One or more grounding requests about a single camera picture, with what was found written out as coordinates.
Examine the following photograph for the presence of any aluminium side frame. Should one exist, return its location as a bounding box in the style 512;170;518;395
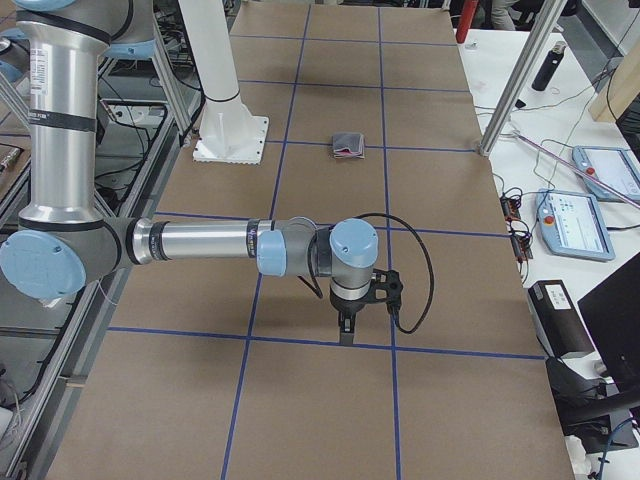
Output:
1;22;201;479

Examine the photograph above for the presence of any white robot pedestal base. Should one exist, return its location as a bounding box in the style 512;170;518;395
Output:
179;0;269;164

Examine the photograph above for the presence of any blue teach pendant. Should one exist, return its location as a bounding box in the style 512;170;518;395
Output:
572;146;639;202
536;189;616;262

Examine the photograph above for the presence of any far blue teach pendant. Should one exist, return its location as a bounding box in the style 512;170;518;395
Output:
572;146;639;202

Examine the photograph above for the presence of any red cylinder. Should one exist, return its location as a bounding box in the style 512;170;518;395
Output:
456;0;478;44

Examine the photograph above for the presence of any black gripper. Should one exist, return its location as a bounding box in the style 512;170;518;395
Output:
330;290;369;334

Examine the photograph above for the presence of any black power adapter box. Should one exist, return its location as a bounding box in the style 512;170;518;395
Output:
527;279;595;359

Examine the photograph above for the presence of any black camera cable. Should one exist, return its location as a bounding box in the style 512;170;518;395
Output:
355;213;435;335

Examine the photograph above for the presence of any reacher grabber stick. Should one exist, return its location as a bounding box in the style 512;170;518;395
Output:
504;128;640;201

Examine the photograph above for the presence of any near blue teach pendant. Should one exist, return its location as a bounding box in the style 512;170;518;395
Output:
536;189;616;262

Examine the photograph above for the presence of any black water bottle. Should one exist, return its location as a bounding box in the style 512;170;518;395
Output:
531;41;567;92

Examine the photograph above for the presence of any black monitor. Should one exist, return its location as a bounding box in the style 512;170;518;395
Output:
578;254;639;389

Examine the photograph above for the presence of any pink towel with grey edge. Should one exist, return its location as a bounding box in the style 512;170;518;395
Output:
331;132;365;159

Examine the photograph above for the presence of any aluminium frame post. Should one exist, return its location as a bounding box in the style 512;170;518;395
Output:
478;0;567;157

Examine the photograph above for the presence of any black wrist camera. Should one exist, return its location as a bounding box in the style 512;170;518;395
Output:
368;269;403;315

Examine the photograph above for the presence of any circuit board with wires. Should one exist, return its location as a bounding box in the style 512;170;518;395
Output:
499;187;532;264

